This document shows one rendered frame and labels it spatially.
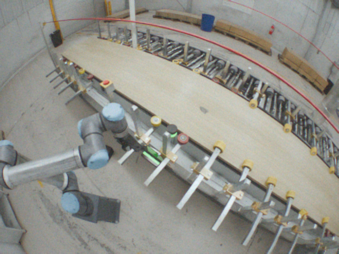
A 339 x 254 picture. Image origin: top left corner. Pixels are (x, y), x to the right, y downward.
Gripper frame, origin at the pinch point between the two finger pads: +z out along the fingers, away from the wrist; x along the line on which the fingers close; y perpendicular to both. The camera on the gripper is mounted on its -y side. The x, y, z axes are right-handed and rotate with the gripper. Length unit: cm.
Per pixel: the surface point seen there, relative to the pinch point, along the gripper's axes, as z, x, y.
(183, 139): 8.5, -30.4, -19.9
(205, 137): 9, -42, -32
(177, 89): 9, -71, 12
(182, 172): 28.8, -16.3, -31.6
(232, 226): 99, -11, -124
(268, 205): -10, -14, -88
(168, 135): -12.2, -16.1, -16.0
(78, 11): -8, -305, 762
